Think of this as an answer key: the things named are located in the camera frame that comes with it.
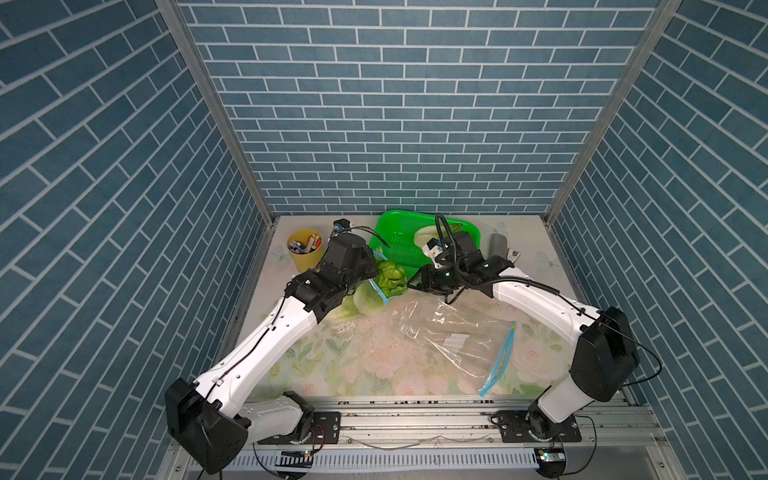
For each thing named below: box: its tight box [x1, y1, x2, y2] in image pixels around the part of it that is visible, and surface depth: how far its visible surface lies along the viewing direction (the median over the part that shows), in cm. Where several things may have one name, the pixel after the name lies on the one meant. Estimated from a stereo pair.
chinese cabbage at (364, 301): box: [328, 279, 386, 319], surface depth 82 cm
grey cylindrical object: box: [489, 233, 508, 258], surface depth 113 cm
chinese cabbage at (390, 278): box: [375, 260, 408, 299], surface depth 82 cm
